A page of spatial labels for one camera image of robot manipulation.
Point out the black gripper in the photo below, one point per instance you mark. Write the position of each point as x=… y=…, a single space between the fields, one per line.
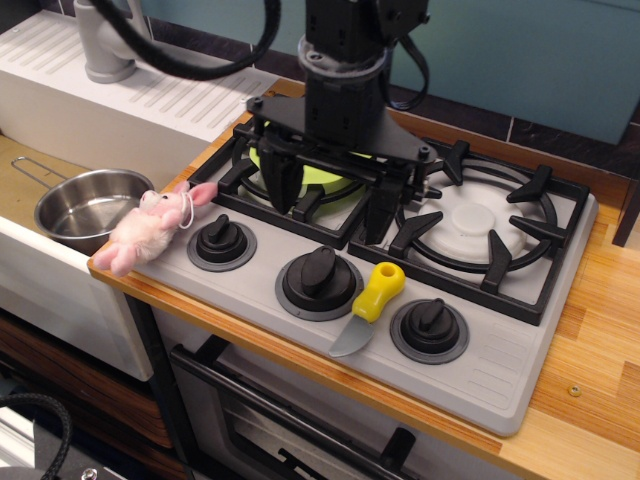
x=342 y=125

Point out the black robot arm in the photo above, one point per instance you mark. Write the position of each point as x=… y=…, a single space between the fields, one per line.
x=357 y=34

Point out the lime green plate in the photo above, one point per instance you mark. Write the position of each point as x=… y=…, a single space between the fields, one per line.
x=320 y=175

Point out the black middle stove knob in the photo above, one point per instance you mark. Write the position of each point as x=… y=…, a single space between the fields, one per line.
x=318 y=286

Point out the black stove knob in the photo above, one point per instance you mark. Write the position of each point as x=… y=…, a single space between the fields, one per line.
x=430 y=332
x=222 y=245
x=318 y=286

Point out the black left stove knob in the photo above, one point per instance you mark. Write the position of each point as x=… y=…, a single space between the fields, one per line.
x=222 y=245

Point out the white right burner disc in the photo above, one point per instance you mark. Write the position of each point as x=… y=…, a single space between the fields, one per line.
x=470 y=212

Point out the black right burner grate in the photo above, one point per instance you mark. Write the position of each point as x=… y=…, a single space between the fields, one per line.
x=495 y=234

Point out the black right stove knob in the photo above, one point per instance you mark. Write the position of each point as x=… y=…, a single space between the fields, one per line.
x=430 y=332

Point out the grey toy stove top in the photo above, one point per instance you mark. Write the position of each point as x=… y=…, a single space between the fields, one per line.
x=490 y=384

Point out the pink plush bunny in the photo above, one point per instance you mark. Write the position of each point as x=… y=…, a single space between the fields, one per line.
x=146 y=231

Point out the toy oven door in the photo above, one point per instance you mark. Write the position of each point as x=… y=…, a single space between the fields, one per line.
x=270 y=423

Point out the stainless steel pot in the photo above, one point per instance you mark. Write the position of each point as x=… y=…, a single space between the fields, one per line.
x=80 y=212

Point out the grey toy faucet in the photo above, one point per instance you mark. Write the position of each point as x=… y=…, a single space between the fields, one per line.
x=108 y=59

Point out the white toy sink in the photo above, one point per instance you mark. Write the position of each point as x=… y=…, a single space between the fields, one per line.
x=150 y=123

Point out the yellow handled toy knife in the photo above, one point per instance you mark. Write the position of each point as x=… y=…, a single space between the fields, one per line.
x=386 y=281

